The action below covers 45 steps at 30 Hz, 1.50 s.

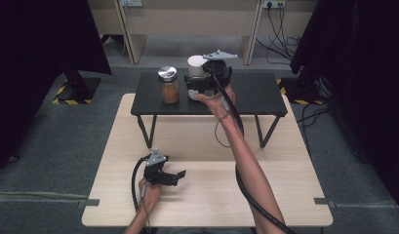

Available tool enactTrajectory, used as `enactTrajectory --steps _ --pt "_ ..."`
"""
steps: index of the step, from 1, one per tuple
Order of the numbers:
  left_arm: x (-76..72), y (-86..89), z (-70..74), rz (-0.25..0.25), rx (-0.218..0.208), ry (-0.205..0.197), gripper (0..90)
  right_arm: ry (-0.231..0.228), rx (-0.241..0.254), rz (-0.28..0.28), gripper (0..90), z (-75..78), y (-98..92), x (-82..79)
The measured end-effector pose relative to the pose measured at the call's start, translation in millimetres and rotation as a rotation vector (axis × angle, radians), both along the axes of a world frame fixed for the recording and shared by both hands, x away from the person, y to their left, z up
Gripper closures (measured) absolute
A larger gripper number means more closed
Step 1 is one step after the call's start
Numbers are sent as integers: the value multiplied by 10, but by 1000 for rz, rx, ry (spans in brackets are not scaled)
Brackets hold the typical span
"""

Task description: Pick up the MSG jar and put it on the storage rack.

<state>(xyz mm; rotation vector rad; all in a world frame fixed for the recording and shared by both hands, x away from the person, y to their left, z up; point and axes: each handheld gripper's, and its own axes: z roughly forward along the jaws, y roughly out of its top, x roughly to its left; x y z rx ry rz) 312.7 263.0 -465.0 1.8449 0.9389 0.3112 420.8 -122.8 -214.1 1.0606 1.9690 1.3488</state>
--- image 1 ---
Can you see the black stand base striped tape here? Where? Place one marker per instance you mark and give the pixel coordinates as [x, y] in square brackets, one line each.
[78, 87]
[298, 92]

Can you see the glass jar of white powder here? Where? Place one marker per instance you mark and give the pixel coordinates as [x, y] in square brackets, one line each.
[196, 65]

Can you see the white wall power outlet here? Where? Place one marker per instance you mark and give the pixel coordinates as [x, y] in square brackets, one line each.
[132, 3]
[273, 3]

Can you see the black curtain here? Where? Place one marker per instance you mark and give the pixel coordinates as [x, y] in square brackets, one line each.
[366, 81]
[41, 65]

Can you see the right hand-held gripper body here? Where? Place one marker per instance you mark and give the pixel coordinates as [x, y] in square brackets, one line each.
[219, 70]

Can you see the person's right hand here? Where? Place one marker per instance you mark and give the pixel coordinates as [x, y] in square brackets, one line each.
[219, 104]

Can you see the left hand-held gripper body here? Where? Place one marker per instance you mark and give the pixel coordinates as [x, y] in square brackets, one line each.
[154, 167]

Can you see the person's left hand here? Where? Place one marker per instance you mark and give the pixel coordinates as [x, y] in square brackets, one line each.
[150, 195]

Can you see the glass jar of brown powder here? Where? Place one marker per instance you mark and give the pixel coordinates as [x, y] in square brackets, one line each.
[170, 92]

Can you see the black shelf with metal legs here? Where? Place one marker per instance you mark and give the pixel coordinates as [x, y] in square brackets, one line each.
[252, 94]

